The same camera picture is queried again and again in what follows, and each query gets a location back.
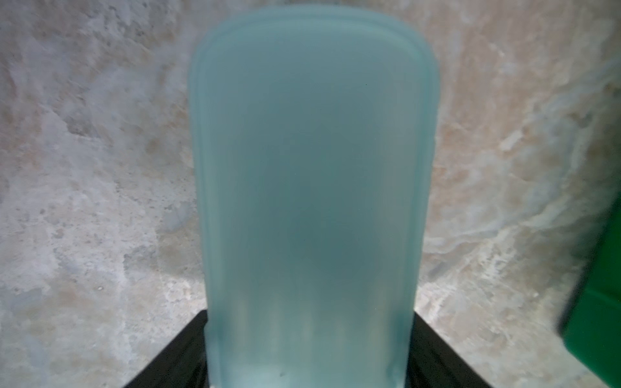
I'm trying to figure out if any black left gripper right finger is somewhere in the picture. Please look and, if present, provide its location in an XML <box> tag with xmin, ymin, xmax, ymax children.
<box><xmin>405</xmin><ymin>313</ymin><xmax>491</xmax><ymax>388</ymax></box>

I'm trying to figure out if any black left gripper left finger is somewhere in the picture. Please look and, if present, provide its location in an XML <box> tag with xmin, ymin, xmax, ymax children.
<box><xmin>125</xmin><ymin>310</ymin><xmax>209</xmax><ymax>388</ymax></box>

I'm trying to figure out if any green plastic storage box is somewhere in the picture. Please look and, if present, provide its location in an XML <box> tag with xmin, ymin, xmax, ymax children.
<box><xmin>562</xmin><ymin>201</ymin><xmax>620</xmax><ymax>387</ymax></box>

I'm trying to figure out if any teal slim pencil case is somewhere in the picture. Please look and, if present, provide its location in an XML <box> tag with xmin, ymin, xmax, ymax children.
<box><xmin>188</xmin><ymin>5</ymin><xmax>439</xmax><ymax>387</ymax></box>

